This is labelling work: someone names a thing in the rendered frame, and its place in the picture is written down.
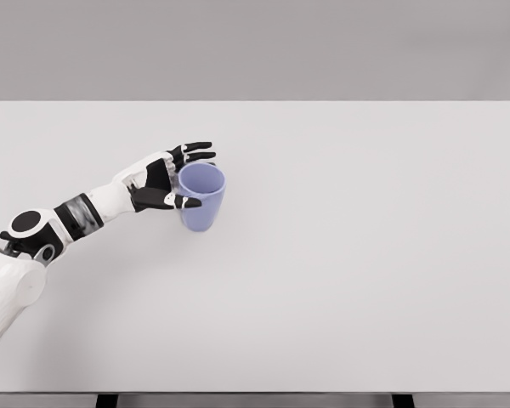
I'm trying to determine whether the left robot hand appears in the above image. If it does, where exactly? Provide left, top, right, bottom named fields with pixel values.
left=114, top=141, right=218, bottom=213

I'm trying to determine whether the lavender plastic cup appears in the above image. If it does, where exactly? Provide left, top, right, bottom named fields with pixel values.
left=177, top=163, right=227, bottom=233

